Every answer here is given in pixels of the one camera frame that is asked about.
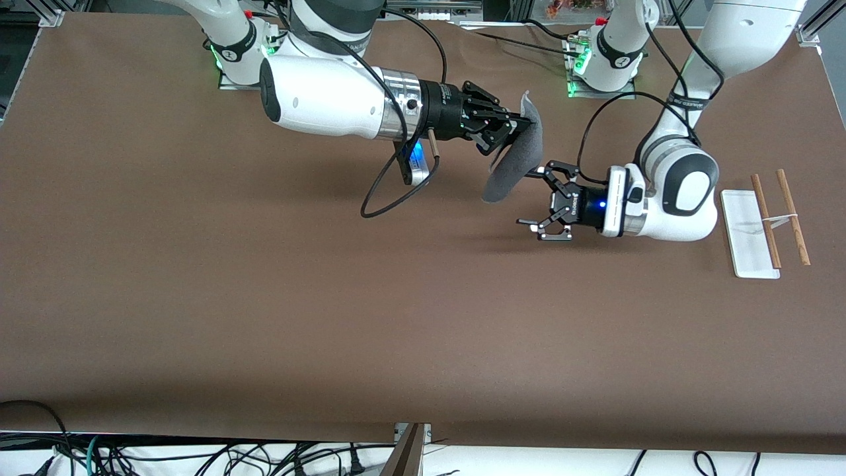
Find brown wooden rack rod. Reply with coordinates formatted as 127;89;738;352
776;169;812;266

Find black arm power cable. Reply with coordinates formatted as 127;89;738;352
525;19;579;39
473;32;582;55

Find white towel rack base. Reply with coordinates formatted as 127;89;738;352
720;190;781;279

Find thick black floor cable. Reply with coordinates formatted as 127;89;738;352
0;399;75;476

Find orange background object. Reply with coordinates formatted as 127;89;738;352
545;0;612;19

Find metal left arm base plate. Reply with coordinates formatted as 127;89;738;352
565;32;638;100

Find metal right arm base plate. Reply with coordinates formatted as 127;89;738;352
218;23;295;91

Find brown table support beam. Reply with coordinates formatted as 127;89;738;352
381;423;427;476

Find wooden chopsticks pair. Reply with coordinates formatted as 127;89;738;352
751;174;783;269

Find pink and grey microfibre towel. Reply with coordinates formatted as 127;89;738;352
482;91;544;204

